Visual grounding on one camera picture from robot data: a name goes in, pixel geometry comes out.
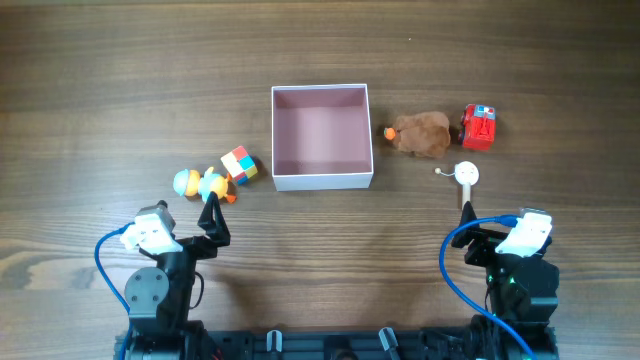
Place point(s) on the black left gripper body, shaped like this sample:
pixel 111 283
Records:
pixel 198 247

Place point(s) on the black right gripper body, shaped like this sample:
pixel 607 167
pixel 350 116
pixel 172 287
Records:
pixel 482 244

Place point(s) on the white wooden rattle drum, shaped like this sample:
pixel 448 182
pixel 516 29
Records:
pixel 466 174

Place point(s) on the red toy car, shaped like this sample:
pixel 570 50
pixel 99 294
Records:
pixel 478 127

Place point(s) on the brown plush bear toy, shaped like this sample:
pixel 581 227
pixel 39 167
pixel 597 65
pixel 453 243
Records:
pixel 425 134

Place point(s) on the white box pink interior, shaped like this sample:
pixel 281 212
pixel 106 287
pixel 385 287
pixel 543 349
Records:
pixel 321 137

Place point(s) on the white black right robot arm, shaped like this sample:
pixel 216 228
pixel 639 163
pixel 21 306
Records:
pixel 513 323

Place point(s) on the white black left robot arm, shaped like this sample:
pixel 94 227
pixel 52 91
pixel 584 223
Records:
pixel 159 297

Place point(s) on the orange blue duck toy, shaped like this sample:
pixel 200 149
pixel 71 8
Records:
pixel 189 183

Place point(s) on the colourful puzzle cube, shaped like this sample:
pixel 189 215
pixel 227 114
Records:
pixel 240 165

